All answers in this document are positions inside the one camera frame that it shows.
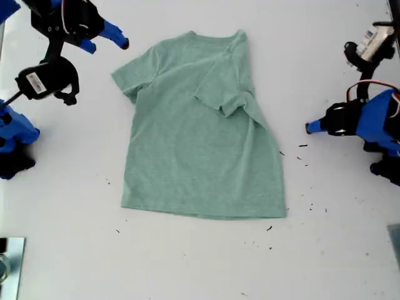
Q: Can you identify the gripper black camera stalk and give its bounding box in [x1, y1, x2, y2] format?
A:
[357, 70, 376, 103]
[40, 36, 65, 65]

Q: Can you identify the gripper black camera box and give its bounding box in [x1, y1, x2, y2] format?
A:
[14, 57, 81, 107]
[343, 23, 396, 73]

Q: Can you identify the large steel plate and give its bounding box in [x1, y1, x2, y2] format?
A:
[0, 237, 26, 300]

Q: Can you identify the green t-shirt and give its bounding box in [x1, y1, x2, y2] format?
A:
[111, 29, 288, 221]

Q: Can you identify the arm red white wire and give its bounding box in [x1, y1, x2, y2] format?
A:
[60, 0, 72, 34]
[346, 79, 400, 119]

